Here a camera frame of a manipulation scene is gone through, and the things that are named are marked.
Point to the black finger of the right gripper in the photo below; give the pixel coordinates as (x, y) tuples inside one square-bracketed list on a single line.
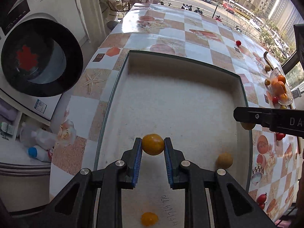
[(284, 121)]

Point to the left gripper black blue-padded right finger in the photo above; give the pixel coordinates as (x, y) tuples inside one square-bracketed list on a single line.
[(211, 198)]

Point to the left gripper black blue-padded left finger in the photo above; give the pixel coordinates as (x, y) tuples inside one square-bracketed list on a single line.
[(94, 198)]

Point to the orange-yellow tomato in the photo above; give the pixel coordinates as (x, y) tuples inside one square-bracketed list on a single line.
[(149, 219)]

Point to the yellow tomato with calyx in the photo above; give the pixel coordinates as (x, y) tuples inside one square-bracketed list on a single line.
[(152, 144)]

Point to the red tomato right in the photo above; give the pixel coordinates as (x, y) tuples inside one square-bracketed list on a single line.
[(280, 136)]

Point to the small orange front bowl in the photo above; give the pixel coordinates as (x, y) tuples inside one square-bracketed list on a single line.
[(283, 97)]

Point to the red tomato near lower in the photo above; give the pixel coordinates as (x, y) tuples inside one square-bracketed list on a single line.
[(262, 205)]

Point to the red tomato near upper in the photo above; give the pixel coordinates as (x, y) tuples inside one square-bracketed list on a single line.
[(261, 199)]

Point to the glass fruit bowl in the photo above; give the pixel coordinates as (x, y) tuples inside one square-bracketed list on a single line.
[(273, 78)]

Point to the large orange left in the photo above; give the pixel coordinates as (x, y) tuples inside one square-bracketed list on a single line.
[(278, 88)]

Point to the brown longan centre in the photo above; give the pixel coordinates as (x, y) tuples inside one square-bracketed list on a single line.
[(248, 126)]

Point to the yellow tomato beside bowl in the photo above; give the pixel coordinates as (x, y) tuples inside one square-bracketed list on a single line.
[(267, 82)]

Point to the brown longan in tray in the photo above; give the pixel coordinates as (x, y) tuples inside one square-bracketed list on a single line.
[(224, 160)]

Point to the brown longan behind bowl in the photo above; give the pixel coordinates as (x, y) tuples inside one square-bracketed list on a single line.
[(267, 68)]

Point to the white bottle blue cap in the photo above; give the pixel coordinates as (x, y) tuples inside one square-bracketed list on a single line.
[(39, 153)]

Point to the long wooden shoehorn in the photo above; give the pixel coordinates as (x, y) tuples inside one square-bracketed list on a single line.
[(270, 60)]

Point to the white plastic jug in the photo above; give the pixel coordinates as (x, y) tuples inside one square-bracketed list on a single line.
[(31, 136)]

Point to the red tomato far table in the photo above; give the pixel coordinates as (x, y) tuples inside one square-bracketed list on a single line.
[(238, 43)]

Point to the white shallow tray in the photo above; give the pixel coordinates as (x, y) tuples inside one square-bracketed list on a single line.
[(190, 102)]

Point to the patterned vinyl tablecloth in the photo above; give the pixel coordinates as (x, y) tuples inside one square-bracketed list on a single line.
[(182, 33)]

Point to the white washing machine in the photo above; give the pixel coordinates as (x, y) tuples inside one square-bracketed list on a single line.
[(41, 57)]

